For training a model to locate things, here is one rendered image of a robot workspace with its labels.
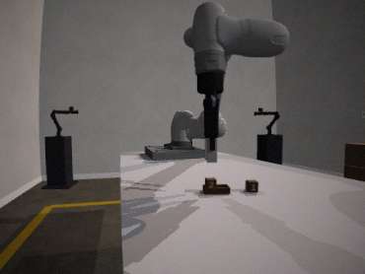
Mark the small brown cube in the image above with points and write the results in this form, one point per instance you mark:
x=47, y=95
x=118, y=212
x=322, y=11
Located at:
x=251, y=186
x=210, y=182

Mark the brown wooden tray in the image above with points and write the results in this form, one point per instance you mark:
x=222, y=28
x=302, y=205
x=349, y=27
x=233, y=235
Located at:
x=220, y=189

